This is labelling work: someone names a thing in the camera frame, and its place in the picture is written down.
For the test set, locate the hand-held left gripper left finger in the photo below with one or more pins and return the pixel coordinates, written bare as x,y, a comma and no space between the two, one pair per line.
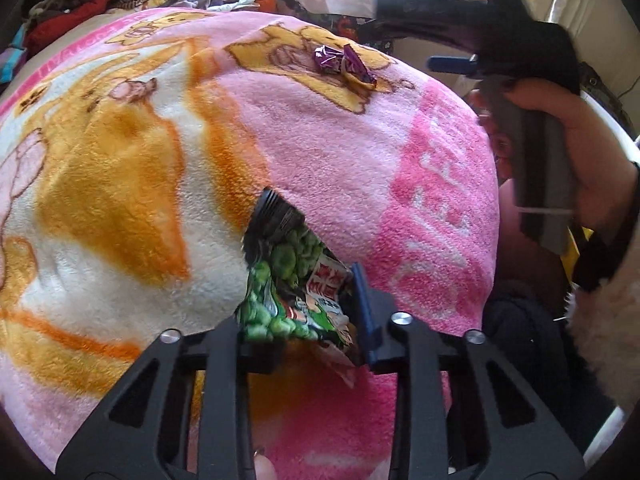
225,360

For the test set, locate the green snack packet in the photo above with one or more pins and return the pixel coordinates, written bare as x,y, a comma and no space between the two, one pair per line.
290,270

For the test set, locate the pink bear printed blanket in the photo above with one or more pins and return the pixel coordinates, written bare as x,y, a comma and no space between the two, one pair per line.
125,185

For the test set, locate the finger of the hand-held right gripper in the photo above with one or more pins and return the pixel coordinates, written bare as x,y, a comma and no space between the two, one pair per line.
450,65

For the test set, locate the red cloth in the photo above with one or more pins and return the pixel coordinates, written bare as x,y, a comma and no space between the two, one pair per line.
65,20

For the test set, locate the dinosaur print laundry basket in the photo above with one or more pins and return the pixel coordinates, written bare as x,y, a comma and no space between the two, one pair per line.
340,25

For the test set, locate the person's right hand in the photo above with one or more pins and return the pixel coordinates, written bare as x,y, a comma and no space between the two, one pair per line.
590,150

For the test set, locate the dark cloth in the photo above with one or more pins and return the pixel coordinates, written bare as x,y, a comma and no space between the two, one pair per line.
525,340

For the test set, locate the striped colourful cloth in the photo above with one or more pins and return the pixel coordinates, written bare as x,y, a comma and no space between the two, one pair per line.
10,60

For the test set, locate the purple foil candy wrapper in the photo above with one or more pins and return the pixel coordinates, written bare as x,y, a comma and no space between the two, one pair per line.
350,62

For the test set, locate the person's right forearm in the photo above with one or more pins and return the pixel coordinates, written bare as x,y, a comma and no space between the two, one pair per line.
610,335

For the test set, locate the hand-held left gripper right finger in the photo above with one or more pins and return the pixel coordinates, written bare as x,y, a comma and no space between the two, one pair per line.
361,300

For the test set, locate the person's left hand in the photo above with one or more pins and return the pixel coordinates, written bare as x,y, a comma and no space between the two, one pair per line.
265,470

